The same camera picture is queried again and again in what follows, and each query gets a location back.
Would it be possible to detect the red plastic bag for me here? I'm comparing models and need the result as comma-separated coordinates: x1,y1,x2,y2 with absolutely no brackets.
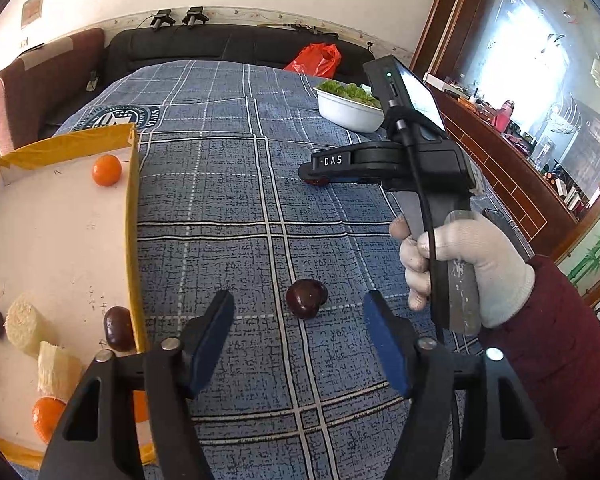
283,43,342,80

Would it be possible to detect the small wall sign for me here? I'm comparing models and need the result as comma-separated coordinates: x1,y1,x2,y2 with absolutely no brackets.
20,0,46,28

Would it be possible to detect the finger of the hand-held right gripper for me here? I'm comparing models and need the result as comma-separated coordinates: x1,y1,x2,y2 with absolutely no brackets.
298,167,386,187
309,147,356,173

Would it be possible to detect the black cable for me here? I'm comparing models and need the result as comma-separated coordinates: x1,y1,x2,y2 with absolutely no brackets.
397,119,451,346

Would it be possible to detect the smartphone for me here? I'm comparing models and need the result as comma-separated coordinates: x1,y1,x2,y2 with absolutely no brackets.
482,207,533,261

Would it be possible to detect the glass window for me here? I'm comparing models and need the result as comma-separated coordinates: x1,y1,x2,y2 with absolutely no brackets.
455,0,600,221

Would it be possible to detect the green bamboo wall decal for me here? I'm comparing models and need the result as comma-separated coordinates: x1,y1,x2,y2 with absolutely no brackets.
567,220,600,291

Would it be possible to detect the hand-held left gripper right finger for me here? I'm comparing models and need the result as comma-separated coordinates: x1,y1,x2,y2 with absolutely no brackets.
362,290,566,480

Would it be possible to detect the white bowl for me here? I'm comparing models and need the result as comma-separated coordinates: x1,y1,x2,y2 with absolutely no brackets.
314,85,386,133

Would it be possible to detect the person's right forearm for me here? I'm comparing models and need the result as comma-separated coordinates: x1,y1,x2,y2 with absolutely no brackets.
480,255,600,480

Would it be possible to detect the pink bottle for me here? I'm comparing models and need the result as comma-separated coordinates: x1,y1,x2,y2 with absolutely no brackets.
494,100,513,133

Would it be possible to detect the large orange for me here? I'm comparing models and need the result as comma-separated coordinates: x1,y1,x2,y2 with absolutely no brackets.
31,396,67,445

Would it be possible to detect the black clamp device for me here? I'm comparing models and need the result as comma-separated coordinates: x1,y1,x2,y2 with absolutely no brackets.
150,9,176,32
181,6,208,28

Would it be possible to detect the yellow-edged cardboard box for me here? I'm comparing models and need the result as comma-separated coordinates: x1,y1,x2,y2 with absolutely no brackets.
0,122,158,468

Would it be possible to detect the black sofa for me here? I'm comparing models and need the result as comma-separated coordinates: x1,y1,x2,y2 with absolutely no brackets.
102,24,376,96

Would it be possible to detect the green lettuce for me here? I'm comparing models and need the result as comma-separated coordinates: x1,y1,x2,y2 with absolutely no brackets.
317,79,381,108

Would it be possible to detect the person's right hand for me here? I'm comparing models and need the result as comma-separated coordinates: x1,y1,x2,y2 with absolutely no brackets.
389,212,536,331

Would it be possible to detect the blue plaid blanket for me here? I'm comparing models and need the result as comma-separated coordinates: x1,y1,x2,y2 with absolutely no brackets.
55,60,536,480

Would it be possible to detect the small orange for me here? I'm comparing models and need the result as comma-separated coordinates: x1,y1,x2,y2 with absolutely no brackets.
91,154,123,187

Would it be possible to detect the brown chair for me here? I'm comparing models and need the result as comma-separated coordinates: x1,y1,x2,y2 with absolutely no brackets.
0,27,106,153

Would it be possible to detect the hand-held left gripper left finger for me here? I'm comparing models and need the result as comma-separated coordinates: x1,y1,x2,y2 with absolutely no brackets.
37,289,236,480

